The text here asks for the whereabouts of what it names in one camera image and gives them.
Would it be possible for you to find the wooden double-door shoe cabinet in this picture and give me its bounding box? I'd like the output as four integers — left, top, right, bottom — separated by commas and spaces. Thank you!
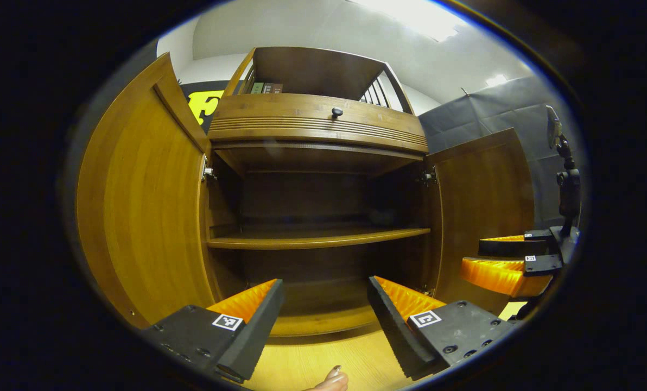
201, 46, 438, 337

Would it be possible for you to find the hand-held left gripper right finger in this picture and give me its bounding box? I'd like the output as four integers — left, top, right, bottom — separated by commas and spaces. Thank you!
367, 275, 517, 381

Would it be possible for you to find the wooden cabinet drawer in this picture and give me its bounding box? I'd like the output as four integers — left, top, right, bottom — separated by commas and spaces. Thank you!
208, 93, 429, 154

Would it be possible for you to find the wooden shoe cabinet door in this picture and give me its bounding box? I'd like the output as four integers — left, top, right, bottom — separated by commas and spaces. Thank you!
75, 52, 218, 330
424, 128, 536, 316

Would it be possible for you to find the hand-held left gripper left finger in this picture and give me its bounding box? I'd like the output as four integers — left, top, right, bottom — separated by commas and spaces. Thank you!
139, 279, 285, 384

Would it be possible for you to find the grey backdrop cloth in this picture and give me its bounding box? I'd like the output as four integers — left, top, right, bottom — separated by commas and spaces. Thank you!
418, 75, 585, 229

